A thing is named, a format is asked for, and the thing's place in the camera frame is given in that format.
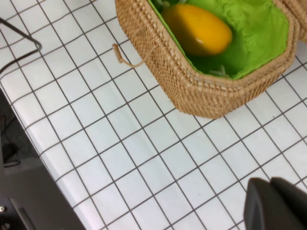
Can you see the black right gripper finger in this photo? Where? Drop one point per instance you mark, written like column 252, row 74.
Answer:
column 275, row 206

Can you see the yellow toy mango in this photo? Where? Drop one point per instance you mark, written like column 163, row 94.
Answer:
column 199, row 28

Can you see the woven rattan basket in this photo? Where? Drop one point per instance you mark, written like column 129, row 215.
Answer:
column 204, row 100

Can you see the green fabric basket liner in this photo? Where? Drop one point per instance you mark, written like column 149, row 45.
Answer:
column 259, row 36

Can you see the woven rattan basket lid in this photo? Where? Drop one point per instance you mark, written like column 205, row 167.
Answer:
column 299, row 19

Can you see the white black-grid tablecloth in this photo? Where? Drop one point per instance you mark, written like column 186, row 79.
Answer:
column 144, row 155

